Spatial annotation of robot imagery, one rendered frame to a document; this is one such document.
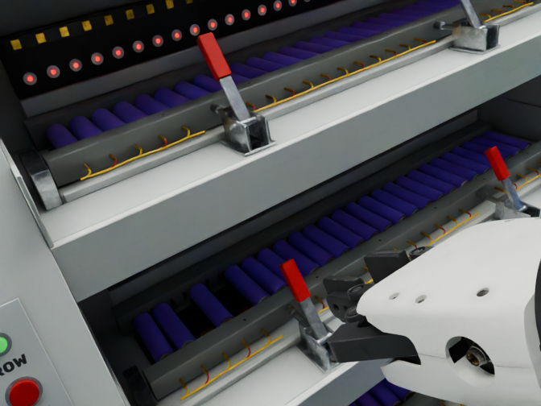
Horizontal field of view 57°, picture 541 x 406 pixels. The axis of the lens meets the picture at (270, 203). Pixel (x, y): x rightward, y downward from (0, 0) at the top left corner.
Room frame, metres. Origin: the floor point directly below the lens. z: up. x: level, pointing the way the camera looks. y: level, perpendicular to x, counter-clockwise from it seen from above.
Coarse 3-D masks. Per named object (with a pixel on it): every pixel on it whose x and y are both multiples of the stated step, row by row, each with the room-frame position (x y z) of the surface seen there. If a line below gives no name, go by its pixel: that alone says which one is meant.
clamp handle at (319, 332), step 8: (280, 264) 0.40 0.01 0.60; (288, 264) 0.39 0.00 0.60; (288, 272) 0.39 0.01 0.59; (296, 272) 0.39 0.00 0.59; (288, 280) 0.39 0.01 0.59; (296, 280) 0.39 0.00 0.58; (296, 288) 0.39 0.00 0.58; (304, 288) 0.39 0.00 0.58; (296, 296) 0.39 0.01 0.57; (304, 296) 0.39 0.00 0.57; (304, 304) 0.39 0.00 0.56; (312, 304) 0.39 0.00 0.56; (304, 312) 0.38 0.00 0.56; (312, 312) 0.39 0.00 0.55; (312, 320) 0.38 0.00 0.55; (320, 320) 0.39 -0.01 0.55; (312, 328) 0.38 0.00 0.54; (320, 328) 0.38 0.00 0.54; (312, 336) 0.39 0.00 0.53; (320, 336) 0.38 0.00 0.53
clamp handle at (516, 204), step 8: (488, 152) 0.51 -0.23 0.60; (496, 152) 0.51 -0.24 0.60; (496, 160) 0.50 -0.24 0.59; (496, 168) 0.50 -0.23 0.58; (504, 168) 0.50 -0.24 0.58; (504, 176) 0.50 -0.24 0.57; (504, 184) 0.50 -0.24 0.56; (512, 184) 0.50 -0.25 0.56; (512, 192) 0.50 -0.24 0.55; (512, 200) 0.49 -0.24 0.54; (520, 208) 0.49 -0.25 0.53
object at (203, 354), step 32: (512, 160) 0.58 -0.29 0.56; (416, 224) 0.50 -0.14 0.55; (352, 256) 0.47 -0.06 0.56; (288, 288) 0.44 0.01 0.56; (320, 288) 0.44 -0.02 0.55; (256, 320) 0.41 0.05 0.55; (288, 320) 0.43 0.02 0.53; (192, 352) 0.39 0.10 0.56; (224, 352) 0.40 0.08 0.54; (256, 352) 0.39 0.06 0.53; (160, 384) 0.37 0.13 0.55
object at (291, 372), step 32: (448, 128) 0.67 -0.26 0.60; (512, 128) 0.68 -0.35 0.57; (384, 160) 0.62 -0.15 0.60; (320, 192) 0.57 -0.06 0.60; (256, 224) 0.54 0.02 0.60; (448, 224) 0.52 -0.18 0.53; (192, 256) 0.50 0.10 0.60; (128, 288) 0.47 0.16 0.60; (128, 352) 0.43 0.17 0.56; (288, 352) 0.40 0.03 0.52; (128, 384) 0.37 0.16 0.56; (192, 384) 0.38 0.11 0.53; (256, 384) 0.37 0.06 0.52; (288, 384) 0.37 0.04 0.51; (320, 384) 0.36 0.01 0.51; (352, 384) 0.38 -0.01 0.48
